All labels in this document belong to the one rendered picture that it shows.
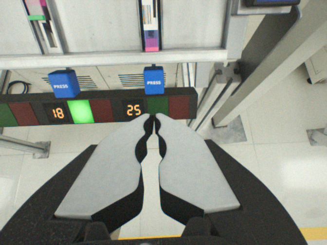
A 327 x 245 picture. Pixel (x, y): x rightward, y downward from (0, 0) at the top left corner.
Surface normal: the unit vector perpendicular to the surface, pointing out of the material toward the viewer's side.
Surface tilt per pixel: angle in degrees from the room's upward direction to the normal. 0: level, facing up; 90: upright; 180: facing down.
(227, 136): 0
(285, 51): 90
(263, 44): 90
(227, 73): 0
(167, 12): 48
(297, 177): 0
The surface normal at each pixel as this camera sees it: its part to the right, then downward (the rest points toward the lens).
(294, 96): 0.00, -0.30
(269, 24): -1.00, 0.04
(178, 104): 0.04, 0.50
